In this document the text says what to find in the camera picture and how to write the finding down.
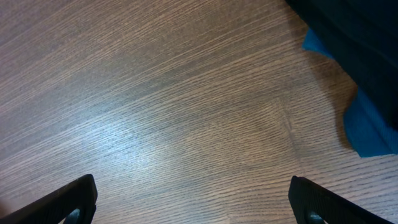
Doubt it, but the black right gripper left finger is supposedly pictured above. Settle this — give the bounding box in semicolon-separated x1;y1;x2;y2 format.
1;174;98;224

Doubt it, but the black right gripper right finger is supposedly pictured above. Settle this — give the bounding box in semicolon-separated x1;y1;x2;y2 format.
288;176;392;224

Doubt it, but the blue shirt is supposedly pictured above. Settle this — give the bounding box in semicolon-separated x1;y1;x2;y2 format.
303;29;397;157

